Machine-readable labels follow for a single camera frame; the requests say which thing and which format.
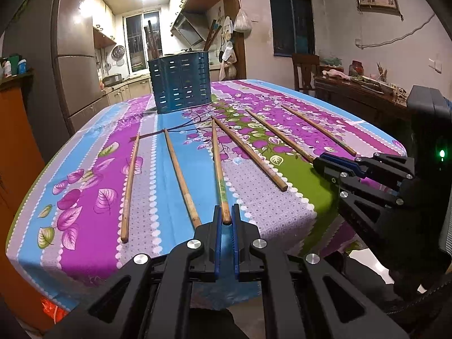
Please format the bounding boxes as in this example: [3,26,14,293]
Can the chopstick in holder right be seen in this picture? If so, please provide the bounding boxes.
[203,19,219,51]

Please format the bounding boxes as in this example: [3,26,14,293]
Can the silver refrigerator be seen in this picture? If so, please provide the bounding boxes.
[4,0,108,162]

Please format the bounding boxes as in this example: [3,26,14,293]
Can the orange wooden cabinet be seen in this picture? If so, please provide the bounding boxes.
[1,74,51,332]

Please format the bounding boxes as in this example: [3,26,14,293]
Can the kitchen counter cabinets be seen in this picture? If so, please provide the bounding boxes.
[103,74,153,105]

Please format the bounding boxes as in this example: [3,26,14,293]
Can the blue perforated utensil holder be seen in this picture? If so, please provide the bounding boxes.
[148,51,211,114]

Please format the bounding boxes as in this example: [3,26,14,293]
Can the wooden chopstick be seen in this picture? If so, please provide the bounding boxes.
[164,129,201,229]
[282,105,357,156]
[211,119,232,225]
[120,135,140,243]
[212,116,288,191]
[204,25,222,51]
[148,21,159,59]
[246,109,314,163]

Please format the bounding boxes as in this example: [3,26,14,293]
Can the wooden chair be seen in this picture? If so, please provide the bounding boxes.
[292,53,320,93]

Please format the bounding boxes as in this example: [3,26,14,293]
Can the range hood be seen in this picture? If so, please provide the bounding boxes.
[171,12,209,46]

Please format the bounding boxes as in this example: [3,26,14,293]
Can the floral striped tablecloth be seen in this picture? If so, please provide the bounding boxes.
[5,80,405,309]

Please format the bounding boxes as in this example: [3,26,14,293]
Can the white wall cable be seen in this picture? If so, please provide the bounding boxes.
[355,11,436,51]

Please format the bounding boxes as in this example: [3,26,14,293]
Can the dark window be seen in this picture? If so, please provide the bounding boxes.
[270,0,315,57]

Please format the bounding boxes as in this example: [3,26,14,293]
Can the white plastic bag hanging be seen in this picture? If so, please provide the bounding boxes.
[234,8,252,34]

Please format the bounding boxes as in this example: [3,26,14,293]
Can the dark wooden side table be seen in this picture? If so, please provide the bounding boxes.
[314,76,411,129]

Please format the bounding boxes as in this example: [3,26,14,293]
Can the kitchen window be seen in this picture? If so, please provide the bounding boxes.
[123,10,163,74]

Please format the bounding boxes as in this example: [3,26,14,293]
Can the chopstick in holder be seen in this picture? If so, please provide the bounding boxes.
[144,26,154,60]
[203,19,219,51]

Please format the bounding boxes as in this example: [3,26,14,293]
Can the chopstick in holder left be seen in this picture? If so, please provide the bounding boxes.
[144,26,154,60]

